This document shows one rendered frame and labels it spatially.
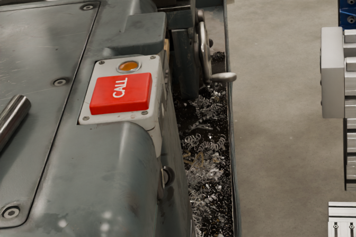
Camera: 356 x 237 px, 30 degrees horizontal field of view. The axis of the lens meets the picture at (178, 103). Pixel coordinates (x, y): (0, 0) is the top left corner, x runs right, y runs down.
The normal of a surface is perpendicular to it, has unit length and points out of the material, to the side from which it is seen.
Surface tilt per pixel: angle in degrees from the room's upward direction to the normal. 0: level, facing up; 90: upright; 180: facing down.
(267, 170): 0
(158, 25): 0
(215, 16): 0
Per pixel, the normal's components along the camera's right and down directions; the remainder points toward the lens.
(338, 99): -0.18, 0.54
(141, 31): -0.14, -0.84
